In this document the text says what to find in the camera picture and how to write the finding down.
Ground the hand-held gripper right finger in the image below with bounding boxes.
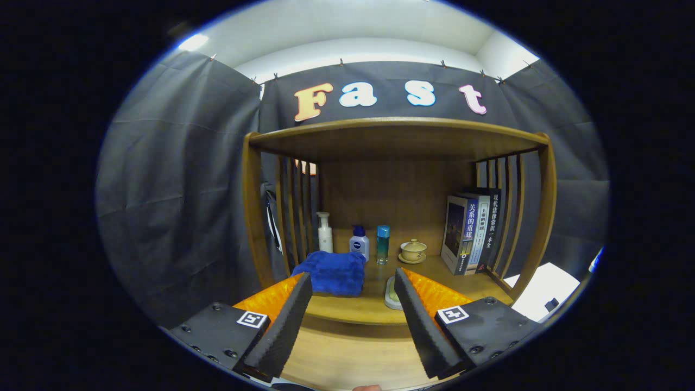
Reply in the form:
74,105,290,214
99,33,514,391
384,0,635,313
394,267,544,380

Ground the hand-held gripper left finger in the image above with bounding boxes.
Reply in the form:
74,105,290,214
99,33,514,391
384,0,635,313
163,272,314,382

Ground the green scrub brush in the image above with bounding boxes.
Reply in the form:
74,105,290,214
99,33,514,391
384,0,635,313
384,276,405,311

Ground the wooden drawer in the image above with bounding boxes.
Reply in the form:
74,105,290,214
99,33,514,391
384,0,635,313
280,315,435,391

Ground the wooden countertop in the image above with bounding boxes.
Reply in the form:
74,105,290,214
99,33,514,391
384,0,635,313
293,255,514,326

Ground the white side cabinet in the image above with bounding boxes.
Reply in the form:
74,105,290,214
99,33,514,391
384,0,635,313
504,262,580,324

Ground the wooden cabinet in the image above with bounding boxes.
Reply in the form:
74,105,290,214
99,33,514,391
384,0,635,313
242,117,558,326

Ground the blue towel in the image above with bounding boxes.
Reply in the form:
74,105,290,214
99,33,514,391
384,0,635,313
292,250,367,298

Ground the beige lidded teacup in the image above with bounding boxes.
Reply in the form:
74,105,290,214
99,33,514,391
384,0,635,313
398,238,428,265

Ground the teal bottle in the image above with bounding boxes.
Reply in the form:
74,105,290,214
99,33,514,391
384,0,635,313
376,225,391,266

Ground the white pump bottle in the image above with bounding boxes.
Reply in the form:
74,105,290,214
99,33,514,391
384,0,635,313
317,211,334,254

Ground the white spine book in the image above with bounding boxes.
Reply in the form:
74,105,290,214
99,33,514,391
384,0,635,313
471,192,492,272

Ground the white lotion bottle blue cap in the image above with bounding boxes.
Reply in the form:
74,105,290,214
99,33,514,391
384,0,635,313
349,225,370,263

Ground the black spine book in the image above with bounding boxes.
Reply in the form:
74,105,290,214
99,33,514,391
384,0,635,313
478,188,503,269

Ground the ceiling light panel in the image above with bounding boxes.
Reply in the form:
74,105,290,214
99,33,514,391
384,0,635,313
178,34,210,52

